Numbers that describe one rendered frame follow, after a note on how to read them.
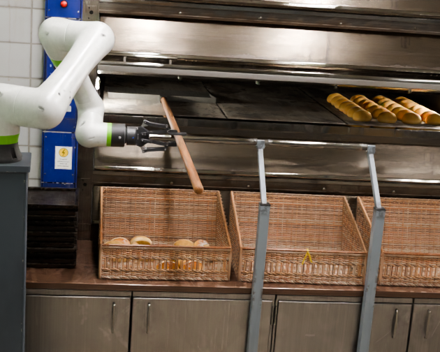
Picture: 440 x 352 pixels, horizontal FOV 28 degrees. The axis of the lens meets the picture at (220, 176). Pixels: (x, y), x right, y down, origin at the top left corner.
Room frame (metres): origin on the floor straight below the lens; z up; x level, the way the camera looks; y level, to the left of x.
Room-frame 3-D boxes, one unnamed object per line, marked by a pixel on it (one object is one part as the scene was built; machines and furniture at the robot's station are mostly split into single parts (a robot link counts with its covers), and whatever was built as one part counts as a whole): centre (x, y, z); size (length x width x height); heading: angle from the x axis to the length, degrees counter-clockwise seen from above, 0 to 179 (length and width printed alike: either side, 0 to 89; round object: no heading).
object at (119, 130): (3.38, 0.41, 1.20); 0.12 x 0.06 x 0.09; 8
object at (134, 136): (3.38, 0.33, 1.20); 0.09 x 0.07 x 0.08; 98
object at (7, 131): (2.83, 0.72, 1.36); 0.16 x 0.13 x 0.19; 72
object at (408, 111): (4.53, -0.82, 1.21); 0.61 x 0.48 x 0.06; 8
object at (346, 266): (3.75, -0.35, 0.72); 0.56 x 0.49 x 0.28; 97
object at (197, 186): (3.47, 0.18, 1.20); 1.71 x 0.03 x 0.03; 8
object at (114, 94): (4.58, 0.35, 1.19); 0.55 x 0.36 x 0.03; 98
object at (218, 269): (3.67, 0.23, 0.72); 0.56 x 0.49 x 0.28; 99
